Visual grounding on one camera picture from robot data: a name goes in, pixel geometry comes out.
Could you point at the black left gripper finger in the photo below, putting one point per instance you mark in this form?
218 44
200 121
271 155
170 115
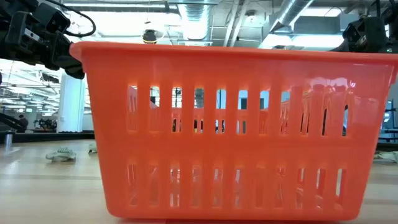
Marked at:
63 56

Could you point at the grey-green sock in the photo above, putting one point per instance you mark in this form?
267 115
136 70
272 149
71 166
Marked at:
60 154

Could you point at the orange slotted plastic basket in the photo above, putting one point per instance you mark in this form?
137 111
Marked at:
217 71

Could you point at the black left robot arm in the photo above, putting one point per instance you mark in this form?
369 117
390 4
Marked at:
12 4

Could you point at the white building pillar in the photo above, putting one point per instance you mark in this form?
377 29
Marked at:
71 102

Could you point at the person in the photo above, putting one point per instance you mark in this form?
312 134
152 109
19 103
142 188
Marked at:
23 122

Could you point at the black yellow ceiling reel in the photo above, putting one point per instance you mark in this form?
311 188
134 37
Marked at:
149 36

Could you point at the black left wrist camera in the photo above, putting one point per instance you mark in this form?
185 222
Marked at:
51 18

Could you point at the silver smooth ventilation duct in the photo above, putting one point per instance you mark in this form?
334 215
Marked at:
289 12

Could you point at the short metal post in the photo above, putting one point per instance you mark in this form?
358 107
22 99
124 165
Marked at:
8 141

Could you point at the silver ribbed ventilation duct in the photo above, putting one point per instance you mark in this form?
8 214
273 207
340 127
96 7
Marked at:
194 18

